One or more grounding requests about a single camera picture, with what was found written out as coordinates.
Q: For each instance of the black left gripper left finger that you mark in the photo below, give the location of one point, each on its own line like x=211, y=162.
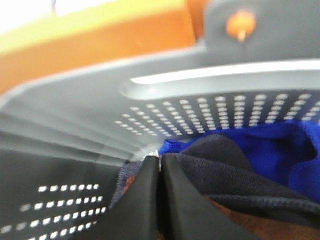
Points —
x=134, y=216

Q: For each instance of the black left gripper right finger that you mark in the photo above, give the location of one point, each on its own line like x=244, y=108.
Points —
x=189, y=215

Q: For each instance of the brown towel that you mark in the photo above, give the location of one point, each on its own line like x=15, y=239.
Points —
x=265, y=229

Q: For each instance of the dark navy towel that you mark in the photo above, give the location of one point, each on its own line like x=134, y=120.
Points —
x=219, y=170

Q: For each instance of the blue towel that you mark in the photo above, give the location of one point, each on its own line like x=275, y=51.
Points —
x=286, y=152

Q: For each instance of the grey perforated laundry basket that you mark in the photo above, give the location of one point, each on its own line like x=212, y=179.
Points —
x=70, y=142

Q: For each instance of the orange basket handle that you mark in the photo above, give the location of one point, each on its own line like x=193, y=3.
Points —
x=108, y=32

